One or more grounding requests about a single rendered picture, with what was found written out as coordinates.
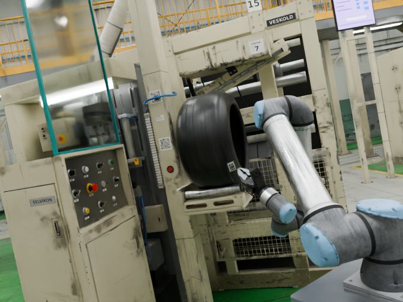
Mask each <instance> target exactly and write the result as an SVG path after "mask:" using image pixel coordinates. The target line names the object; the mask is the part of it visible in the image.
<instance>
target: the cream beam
mask: <svg viewBox="0 0 403 302"><path fill-rule="evenodd" d="M259 39H263V43H264V49H265V52H261V53H256V54H253V55H251V54H250V49H249V44H248V42H251V41H255V40H259ZM270 46H271V42H270V38H269V36H268V34H267V33H266V32H265V31H263V32H259V33H256V34H252V35H248V36H245V37H241V38H237V39H234V40H230V41H226V42H223V43H219V44H215V45H212V46H208V47H204V48H201V49H197V50H193V51H190V52H186V53H182V54H179V55H176V62H177V66H178V71H179V76H180V77H186V76H194V77H193V79H195V78H200V77H204V76H209V75H212V74H216V73H220V72H224V71H227V70H226V68H227V67H232V66H235V67H237V66H239V65H244V64H248V63H251V62H256V61H260V60H263V59H268V58H271V57H272V52H271V48H270Z"/></svg>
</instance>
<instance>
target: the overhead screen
mask: <svg viewBox="0 0 403 302"><path fill-rule="evenodd" d="M331 3H332V10H333V16H334V21H335V28H336V31H337V32H339V31H346V30H349V29H356V28H362V27H366V26H372V25H376V21H375V14H374V7H373V3H372V0H331Z"/></svg>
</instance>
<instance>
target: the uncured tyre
mask: <svg viewBox="0 0 403 302"><path fill-rule="evenodd" d="M176 138H177V144H178V151H179V155H180V158H181V162H182V165H183V167H184V170H185V172H186V174H187V176H188V177H189V179H190V180H191V181H192V182H193V183H194V184H195V185H196V186H198V187H199V188H200V189H205V188H214V187H218V186H227V185H235V184H241V183H242V182H241V180H240V177H239V175H238V173H237V170H234V171H232V172H230V171H229V169H228V166H227V164H228V163H229V162H232V161H234V164H235V166H236V169H238V168H246V169H248V170H249V151H248V141H247V137H246V130H245V125H244V122H243V119H242V115H241V112H240V109H239V106H238V104H237V102H236V100H235V99H234V98H233V97H232V96H231V95H229V94H228V93H227V92H224V91H216V92H211V93H206V94H202V95H197V96H193V97H190V98H188V99H187V100H186V101H185V102H184V103H183V104H182V107H181V108H180V110H179V112H178V116H177V120H176Z"/></svg>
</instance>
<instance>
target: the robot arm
mask: <svg viewBox="0 0 403 302"><path fill-rule="evenodd" d="M254 121H255V125H256V127H257V128H263V131H264V132H265V133H266V135H267V137H268V139H269V141H270V143H271V145H272V148H273V150H274V152H275V154H276V156H277V158H278V160H279V163H280V164H281V166H282V169H283V170H284V173H285V175H286V177H287V179H288V181H289V184H290V186H291V188H292V190H293V192H294V194H295V196H296V208H295V206H294V205H292V203H290V202H289V201H287V200H286V199H285V198H284V197H283V196H282V195H280V194H279V192H277V191H276V190H274V189H273V188H269V187H266V184H265V182H264V180H263V177H262V175H261V172H260V170H259V168H256V167H255V168H253V169H252V170H248V169H246V168H238V169H237V173H238V175H239V177H240V180H241V182H242V183H243V184H244V185H246V186H247V188H248V189H249V190H248V189H247V188H246V191H247V192H248V193H249V192H250V193H249V194H250V195H251V196H255V195H256V196H257V197H258V198H259V199H260V202H261V203H262V204H263V205H264V206H266V207H267V208H268V209H269V210H270V211H271V212H272V222H271V230H272V232H273V234H275V235H276V236H277V237H286V236H287V235H288V234H289V232H291V231H295V230H297V229H300V234H301V236H300V238H301V241H302V244H303V248H304V250H305V252H306V253H307V254H308V257H309V258H310V260H311V261H312V262H313V263H314V264H315V265H317V266H319V267H331V266H333V267H334V266H337V265H340V264H343V263H346V262H350V261H355V260H357V259H362V258H363V261H362V265H361V268H360V278H361V281H362V282H363V283H364V284H365V285H366V286H368V287H370V288H372V289H375V290H378V291H383V292H403V205H402V204H401V203H399V202H397V201H394V200H387V199H369V200H362V201H359V202H358V203H356V212H352V213H346V211H345V210H344V208H343V206H342V205H340V204H337V203H334V202H333V200H332V198H331V196H330V195H329V193H328V191H327V189H326V187H325V185H324V183H323V182H322V180H321V178H320V176H319V174H318V173H317V170H316V169H315V167H314V165H313V163H312V145H311V125H313V124H314V116H313V113H312V111H311V109H310V108H309V106H308V105H307V104H306V103H305V102H304V101H302V100H301V99H299V98H298V97H296V96H291V95H285V96H281V97H277V98H271V99H266V100H262V101H258V102H256V103H255V105H254ZM243 173H245V174H243ZM249 177H250V178H249ZM247 178H248V179H247ZM253 194H254V195H253Z"/></svg>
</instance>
